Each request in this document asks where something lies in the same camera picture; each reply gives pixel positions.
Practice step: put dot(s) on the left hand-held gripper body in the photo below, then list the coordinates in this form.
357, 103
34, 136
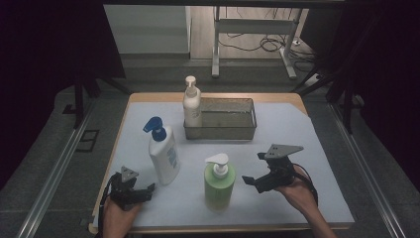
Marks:
122, 195

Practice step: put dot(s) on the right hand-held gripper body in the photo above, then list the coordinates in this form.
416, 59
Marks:
280, 175

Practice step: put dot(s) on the green bottle with white pump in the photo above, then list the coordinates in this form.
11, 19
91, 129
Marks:
218, 188

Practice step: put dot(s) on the white bottle with blue pump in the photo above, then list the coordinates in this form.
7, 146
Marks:
163, 155

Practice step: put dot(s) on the grey mesh basket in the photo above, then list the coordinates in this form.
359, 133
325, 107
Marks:
228, 127

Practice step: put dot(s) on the cream pump bottle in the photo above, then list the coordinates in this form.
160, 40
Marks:
192, 105

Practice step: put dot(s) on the person's left hand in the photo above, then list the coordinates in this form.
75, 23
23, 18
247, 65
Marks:
117, 214

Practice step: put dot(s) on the person's right hand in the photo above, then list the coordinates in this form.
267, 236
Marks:
298, 195

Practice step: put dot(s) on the light blue table mat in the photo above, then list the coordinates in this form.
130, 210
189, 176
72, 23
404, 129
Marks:
297, 125

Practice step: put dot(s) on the white power strip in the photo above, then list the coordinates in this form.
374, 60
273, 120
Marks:
313, 81

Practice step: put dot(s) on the black metal stand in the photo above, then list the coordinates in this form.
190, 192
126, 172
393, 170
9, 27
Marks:
79, 99
347, 109

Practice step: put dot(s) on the dark curtain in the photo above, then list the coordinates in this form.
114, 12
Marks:
49, 82
379, 82

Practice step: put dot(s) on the white board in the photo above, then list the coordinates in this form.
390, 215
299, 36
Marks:
148, 29

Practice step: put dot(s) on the aluminium rail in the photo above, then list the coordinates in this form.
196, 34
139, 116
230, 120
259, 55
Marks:
366, 172
52, 175

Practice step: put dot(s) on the white metal desk frame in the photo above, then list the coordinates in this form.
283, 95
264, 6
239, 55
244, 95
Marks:
254, 26

